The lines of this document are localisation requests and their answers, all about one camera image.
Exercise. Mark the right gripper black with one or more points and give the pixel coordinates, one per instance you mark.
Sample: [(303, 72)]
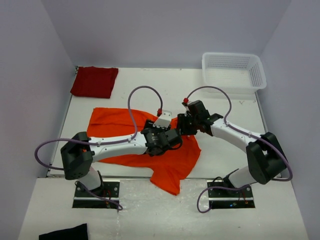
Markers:
[(182, 125)]

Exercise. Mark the orange t shirt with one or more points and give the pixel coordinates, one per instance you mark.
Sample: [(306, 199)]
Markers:
[(168, 169)]

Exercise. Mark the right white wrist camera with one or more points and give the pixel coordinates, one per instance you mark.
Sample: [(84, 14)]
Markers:
[(186, 105)]

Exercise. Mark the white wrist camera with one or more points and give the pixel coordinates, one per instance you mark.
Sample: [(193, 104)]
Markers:
[(164, 120), (186, 105)]

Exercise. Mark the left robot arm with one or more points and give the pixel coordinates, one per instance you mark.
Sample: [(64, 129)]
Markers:
[(81, 151)]

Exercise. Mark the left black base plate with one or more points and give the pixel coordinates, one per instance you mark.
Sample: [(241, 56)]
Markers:
[(110, 190)]

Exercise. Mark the folded dark red shirt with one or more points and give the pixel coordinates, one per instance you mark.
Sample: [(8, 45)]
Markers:
[(94, 82)]

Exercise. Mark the black cloth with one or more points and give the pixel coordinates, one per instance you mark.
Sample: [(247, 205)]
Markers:
[(79, 232)]

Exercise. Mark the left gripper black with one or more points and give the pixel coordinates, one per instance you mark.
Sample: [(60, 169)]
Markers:
[(149, 123)]

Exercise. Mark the white plastic basket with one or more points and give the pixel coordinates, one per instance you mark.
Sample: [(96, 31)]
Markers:
[(234, 73)]

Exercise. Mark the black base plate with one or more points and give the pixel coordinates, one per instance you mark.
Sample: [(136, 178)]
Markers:
[(223, 193), (110, 190)]

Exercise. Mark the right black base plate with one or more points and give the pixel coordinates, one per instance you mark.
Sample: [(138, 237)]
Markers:
[(223, 193)]

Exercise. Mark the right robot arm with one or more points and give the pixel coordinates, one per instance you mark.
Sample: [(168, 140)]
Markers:
[(265, 157)]

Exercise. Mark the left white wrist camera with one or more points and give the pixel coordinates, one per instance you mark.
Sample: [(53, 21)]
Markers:
[(164, 120)]

